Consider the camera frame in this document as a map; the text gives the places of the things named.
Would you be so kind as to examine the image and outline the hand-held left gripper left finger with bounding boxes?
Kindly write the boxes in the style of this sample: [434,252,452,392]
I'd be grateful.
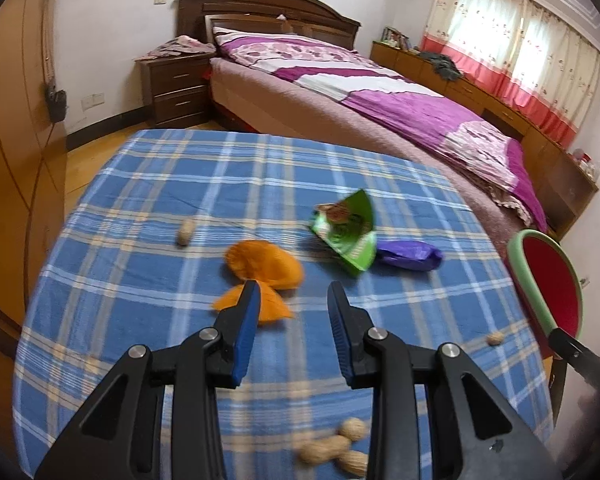
[34,280,262,480]

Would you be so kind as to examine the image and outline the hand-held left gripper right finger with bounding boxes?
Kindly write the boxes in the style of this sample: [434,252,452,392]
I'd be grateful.
[326,281,563,480]

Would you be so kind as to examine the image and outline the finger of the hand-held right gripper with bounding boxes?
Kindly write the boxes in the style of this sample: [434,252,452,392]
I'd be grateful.
[548,327,600,386]

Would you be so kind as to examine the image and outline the orange paper wrapper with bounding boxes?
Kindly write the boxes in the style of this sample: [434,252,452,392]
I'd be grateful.
[212,240,303,326]

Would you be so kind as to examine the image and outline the red green chair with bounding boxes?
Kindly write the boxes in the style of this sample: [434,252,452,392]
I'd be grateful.
[506,229,584,346]

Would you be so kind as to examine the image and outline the green printed snack packet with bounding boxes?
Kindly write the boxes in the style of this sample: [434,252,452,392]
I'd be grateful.
[309,189,378,276]

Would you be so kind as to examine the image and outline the purple plastic bag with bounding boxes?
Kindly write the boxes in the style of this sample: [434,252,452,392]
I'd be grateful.
[376,240,445,272]

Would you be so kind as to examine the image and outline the blue plaid blanket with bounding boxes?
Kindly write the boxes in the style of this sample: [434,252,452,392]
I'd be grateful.
[12,129,556,480]

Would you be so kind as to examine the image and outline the glass jars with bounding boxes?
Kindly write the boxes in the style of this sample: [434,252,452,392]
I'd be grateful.
[570,149,600,181]

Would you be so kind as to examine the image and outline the dark wooden nightstand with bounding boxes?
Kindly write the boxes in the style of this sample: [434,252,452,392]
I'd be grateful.
[139,52,218,128]

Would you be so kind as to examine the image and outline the long low wooden cabinet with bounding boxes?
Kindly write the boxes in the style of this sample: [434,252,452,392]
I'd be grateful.
[370,40,600,238]

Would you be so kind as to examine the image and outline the pink floral pillow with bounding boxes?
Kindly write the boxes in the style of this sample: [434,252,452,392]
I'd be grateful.
[212,26,353,68]

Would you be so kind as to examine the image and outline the grey crumpled cloth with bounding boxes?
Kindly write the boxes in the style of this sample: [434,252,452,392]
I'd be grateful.
[417,50,463,82]

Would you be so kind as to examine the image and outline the pink floral cloth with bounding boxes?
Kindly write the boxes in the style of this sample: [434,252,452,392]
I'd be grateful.
[135,35,216,62]

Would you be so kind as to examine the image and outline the dark hanging bag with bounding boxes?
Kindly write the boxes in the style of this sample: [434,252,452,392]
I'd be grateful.
[45,85,67,122]

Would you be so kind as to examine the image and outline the light wooden wardrobe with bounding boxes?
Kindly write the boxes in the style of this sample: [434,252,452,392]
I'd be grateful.
[0,0,68,331]

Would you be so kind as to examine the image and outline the white and red curtain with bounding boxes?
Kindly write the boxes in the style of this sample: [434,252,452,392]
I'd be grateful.
[422,0,600,148]

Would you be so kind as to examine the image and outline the dark wooden headboard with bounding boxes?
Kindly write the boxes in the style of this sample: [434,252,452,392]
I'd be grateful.
[176,0,362,53]

